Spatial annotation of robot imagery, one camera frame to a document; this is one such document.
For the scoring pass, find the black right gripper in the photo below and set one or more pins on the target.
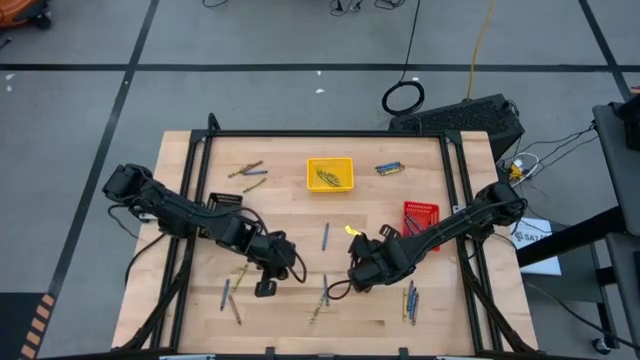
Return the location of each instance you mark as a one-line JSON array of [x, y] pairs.
[[375, 265]]

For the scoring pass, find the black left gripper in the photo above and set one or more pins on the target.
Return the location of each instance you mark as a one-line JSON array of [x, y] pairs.
[[275, 255]]

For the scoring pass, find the black metal beam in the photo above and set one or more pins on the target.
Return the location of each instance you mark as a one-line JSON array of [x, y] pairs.
[[570, 240]]

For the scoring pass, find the orange object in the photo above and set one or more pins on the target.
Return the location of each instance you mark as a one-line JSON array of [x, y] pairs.
[[20, 10]]

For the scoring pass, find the white paper sign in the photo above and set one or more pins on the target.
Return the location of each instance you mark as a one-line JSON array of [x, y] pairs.
[[531, 234]]

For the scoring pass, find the black perforated computer tower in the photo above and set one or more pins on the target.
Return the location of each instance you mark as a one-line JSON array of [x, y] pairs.
[[460, 117]]

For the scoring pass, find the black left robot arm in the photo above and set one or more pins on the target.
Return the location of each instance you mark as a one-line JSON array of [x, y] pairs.
[[175, 212]]

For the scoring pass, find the black orange striped floor mat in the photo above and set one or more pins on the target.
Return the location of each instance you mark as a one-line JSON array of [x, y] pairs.
[[20, 325]]

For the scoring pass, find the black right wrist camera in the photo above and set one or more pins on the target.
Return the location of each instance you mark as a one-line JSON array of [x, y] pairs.
[[382, 230]]

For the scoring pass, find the grey cart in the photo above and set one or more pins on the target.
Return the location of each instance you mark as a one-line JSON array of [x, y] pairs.
[[620, 165]]

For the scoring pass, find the yellow-green crayon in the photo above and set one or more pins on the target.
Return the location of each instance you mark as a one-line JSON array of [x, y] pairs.
[[240, 278], [316, 308], [334, 182]]

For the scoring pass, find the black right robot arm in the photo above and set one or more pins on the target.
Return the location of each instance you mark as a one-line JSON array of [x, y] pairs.
[[450, 227]]

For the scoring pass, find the yellow plastic basket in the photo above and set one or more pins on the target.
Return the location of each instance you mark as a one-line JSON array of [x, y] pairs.
[[345, 180]]

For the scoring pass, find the black metal table frame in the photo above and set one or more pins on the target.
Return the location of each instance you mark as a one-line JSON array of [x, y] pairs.
[[325, 133]]

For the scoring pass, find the red plastic basket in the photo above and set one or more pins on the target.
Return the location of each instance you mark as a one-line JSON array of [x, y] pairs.
[[430, 207]]

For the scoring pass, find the black plastic basket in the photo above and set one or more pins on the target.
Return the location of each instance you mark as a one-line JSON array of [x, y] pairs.
[[225, 200]]

